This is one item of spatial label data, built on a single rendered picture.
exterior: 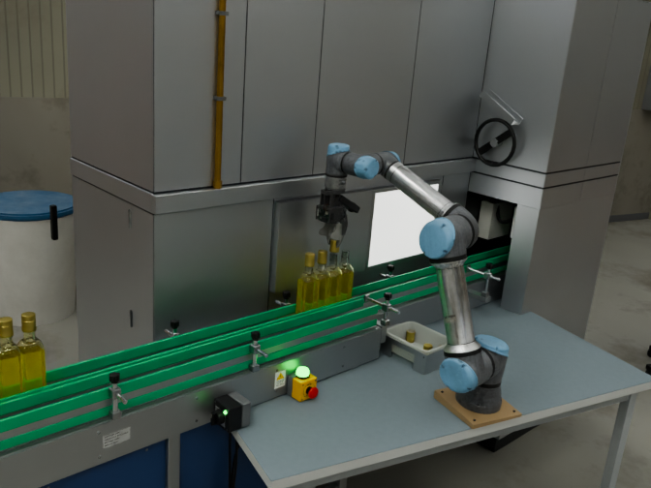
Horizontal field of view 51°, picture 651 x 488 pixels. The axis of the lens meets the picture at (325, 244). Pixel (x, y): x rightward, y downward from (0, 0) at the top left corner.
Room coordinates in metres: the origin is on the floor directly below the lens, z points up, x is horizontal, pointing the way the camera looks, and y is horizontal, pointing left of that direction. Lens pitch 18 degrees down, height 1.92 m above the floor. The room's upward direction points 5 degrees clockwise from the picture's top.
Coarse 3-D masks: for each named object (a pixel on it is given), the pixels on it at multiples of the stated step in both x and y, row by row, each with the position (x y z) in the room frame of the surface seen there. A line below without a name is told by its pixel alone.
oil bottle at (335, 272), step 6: (330, 270) 2.31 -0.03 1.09; (336, 270) 2.31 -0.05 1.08; (336, 276) 2.31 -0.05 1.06; (330, 282) 2.30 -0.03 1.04; (336, 282) 2.31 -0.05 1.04; (330, 288) 2.30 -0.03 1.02; (336, 288) 2.31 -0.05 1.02; (330, 294) 2.30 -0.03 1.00; (336, 294) 2.31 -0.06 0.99; (330, 300) 2.30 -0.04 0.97; (336, 300) 2.32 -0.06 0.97
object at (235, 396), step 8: (232, 392) 1.84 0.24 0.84; (216, 400) 1.79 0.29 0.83; (224, 400) 1.79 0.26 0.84; (232, 400) 1.79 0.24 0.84; (240, 400) 1.80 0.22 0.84; (248, 400) 1.80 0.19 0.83; (216, 408) 1.79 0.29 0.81; (224, 408) 1.76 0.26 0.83; (232, 408) 1.75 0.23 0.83; (240, 408) 1.77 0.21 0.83; (248, 408) 1.79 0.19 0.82; (232, 416) 1.75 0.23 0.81; (240, 416) 1.77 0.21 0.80; (248, 416) 1.79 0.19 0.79; (224, 424) 1.76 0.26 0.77; (232, 424) 1.75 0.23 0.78; (240, 424) 1.77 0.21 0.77; (248, 424) 1.79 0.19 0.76
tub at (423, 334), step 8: (392, 328) 2.39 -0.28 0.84; (400, 328) 2.42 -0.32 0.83; (408, 328) 2.46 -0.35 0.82; (416, 328) 2.45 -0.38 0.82; (424, 328) 2.42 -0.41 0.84; (392, 336) 2.33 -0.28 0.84; (400, 336) 2.42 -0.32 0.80; (416, 336) 2.44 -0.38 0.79; (424, 336) 2.42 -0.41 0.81; (432, 336) 2.39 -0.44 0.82; (440, 336) 2.37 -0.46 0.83; (408, 344) 2.27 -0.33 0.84; (416, 344) 2.42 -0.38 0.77; (432, 344) 2.38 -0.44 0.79; (440, 344) 2.36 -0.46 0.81; (424, 352) 2.22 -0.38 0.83
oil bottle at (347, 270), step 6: (342, 264) 2.36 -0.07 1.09; (348, 264) 2.36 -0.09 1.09; (342, 270) 2.34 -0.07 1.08; (348, 270) 2.35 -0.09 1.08; (342, 276) 2.34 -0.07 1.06; (348, 276) 2.35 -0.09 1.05; (342, 282) 2.34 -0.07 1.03; (348, 282) 2.35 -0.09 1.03; (342, 288) 2.34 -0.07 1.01; (348, 288) 2.35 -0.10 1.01; (342, 294) 2.34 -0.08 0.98; (348, 294) 2.36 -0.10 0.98; (342, 300) 2.34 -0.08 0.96
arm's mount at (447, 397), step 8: (440, 392) 2.04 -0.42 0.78; (448, 392) 2.05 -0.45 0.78; (440, 400) 2.02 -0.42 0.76; (448, 400) 2.00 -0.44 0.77; (504, 400) 2.05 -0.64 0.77; (448, 408) 1.99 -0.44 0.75; (456, 408) 1.96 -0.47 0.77; (464, 408) 1.97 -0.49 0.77; (504, 408) 2.00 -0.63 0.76; (512, 408) 2.00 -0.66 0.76; (464, 416) 1.92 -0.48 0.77; (472, 416) 1.92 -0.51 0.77; (480, 416) 1.93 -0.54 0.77; (488, 416) 1.93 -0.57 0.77; (496, 416) 1.94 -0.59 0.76; (504, 416) 1.95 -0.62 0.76; (512, 416) 1.96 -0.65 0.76; (472, 424) 1.88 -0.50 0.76; (480, 424) 1.89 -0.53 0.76; (488, 424) 1.91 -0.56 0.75
